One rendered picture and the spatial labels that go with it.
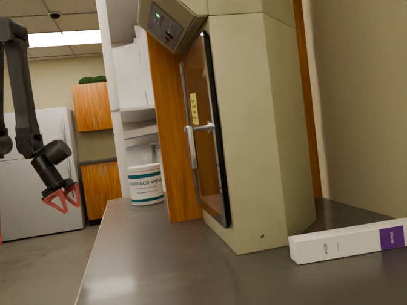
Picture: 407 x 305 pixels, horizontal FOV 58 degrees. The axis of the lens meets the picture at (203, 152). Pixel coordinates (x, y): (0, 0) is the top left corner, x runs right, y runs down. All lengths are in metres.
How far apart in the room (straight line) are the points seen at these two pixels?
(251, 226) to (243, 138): 0.18
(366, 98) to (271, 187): 0.41
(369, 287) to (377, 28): 0.63
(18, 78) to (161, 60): 0.49
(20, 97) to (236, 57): 0.80
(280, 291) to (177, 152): 0.59
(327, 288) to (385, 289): 0.08
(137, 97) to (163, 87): 1.03
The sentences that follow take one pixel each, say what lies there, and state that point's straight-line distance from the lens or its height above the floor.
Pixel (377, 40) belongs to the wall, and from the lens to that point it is 1.01.
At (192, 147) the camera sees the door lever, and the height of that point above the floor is 1.16.
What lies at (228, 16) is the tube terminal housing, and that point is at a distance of 0.76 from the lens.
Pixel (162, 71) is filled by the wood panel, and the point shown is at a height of 1.38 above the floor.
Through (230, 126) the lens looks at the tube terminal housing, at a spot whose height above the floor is 1.19.
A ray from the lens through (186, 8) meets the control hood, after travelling 0.75.
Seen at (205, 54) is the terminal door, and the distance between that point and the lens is 0.74.
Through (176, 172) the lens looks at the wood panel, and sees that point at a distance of 1.08.
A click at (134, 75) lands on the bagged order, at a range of 2.11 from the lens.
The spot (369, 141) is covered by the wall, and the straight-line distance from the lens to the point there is 1.05.
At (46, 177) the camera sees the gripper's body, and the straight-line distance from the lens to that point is 1.30.
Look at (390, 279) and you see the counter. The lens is 0.64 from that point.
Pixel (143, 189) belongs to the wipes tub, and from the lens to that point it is 1.43.
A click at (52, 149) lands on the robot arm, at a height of 1.19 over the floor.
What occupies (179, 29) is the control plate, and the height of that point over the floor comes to 1.42.
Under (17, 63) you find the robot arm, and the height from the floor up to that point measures 1.48.
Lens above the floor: 1.19
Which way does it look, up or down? 3 degrees down
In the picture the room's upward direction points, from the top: 7 degrees counter-clockwise
